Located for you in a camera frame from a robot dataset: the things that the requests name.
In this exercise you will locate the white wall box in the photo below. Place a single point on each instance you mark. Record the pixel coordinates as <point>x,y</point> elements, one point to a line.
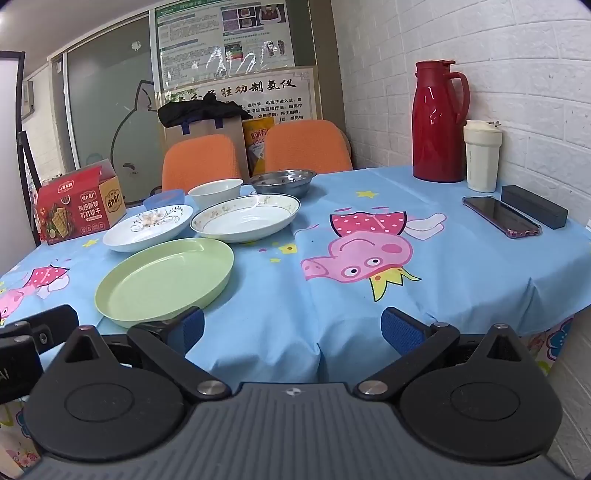
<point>27,99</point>

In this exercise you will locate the orange chair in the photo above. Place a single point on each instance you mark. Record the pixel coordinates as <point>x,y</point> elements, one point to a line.
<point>307,147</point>
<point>203,161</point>

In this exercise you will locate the white deep plate floral rim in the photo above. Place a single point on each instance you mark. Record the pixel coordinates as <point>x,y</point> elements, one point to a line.
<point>244,222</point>

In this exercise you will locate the red snack box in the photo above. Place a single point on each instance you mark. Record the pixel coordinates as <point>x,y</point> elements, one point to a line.
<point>78,207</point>

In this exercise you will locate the brown paper bag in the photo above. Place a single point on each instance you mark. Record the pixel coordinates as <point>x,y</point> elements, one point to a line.
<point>231,131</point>

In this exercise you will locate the smartphone in clear case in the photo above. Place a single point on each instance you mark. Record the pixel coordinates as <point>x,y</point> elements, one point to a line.
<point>501,216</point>

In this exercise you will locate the white plate with floral centre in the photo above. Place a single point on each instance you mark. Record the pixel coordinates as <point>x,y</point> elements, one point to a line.
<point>138,236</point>

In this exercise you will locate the framed white text sign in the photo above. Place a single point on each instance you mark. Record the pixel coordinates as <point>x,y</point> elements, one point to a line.
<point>286,99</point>

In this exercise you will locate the yellow packet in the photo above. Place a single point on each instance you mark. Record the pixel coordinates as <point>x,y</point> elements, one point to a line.
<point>256,147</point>

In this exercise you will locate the red thermos jug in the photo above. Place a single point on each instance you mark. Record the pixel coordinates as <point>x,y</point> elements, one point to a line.
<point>438,129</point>

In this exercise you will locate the floral table cover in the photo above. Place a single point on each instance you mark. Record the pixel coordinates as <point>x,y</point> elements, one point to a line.
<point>549,344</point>

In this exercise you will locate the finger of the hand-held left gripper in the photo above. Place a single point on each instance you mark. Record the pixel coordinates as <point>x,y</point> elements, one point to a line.
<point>14,330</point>
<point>55,323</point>

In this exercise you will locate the green bordered wall poster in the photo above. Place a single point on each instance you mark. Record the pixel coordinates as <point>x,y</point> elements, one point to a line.
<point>194,41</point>

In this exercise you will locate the white tumbler cup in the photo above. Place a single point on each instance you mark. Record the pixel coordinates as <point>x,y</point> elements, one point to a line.
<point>482,161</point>

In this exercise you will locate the small blue bowl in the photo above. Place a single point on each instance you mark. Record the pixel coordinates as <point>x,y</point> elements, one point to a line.
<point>161,199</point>

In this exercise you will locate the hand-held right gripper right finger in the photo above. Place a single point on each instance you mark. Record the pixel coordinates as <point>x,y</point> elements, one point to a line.
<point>401,330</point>

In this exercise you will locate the green plastic plate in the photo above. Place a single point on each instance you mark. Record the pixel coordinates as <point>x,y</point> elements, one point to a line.
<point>161,281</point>

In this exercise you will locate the woven straw item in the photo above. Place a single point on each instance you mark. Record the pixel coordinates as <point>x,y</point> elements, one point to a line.
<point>345,143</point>

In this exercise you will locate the cartoon animal door sticker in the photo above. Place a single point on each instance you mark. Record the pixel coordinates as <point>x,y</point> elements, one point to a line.
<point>134,138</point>

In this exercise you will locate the whiteboard stand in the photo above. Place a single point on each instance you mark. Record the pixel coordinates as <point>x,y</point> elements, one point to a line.
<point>9,138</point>

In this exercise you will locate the white ceramic bowl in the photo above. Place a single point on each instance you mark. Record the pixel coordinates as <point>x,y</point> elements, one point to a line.
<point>217,196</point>

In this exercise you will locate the stainless steel bowl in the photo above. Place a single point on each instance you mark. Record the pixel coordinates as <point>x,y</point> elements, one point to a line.
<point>281,184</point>

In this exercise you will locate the black rectangular case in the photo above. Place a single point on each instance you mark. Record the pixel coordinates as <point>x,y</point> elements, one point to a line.
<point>535,207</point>

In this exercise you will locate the black cloth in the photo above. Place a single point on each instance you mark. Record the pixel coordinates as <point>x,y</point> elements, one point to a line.
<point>203,110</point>

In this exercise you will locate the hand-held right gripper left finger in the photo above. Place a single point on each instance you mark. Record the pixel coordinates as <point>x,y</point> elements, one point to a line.
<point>187,330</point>

